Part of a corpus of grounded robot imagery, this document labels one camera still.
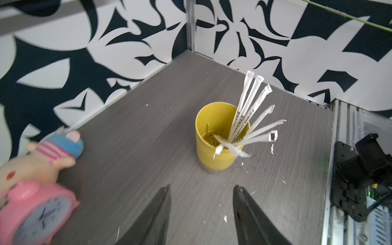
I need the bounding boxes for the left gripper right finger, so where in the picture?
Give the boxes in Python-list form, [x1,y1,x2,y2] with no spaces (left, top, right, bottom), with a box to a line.
[233,185,290,245]

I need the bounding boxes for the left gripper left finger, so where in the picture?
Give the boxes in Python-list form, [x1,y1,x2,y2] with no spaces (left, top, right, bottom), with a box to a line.
[116,184,172,245]

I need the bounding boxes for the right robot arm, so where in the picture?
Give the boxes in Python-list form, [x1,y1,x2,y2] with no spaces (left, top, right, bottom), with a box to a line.
[330,133,392,222]

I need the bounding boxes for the bundle of wrapped straws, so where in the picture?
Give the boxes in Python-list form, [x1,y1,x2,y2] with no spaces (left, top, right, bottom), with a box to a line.
[215,70,287,158]

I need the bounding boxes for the yellow plastic cup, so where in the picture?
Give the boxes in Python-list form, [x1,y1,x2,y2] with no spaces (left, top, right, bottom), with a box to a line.
[195,102,237,173]

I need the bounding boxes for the pink alarm clock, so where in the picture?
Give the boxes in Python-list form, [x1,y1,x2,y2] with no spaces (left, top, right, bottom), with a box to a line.
[1,180,80,245]

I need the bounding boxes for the green plastic hanger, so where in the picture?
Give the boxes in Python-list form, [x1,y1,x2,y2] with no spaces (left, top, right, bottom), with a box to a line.
[302,0,392,33]

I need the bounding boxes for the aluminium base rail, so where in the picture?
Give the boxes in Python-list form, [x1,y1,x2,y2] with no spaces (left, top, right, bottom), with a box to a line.
[320,99,392,245]

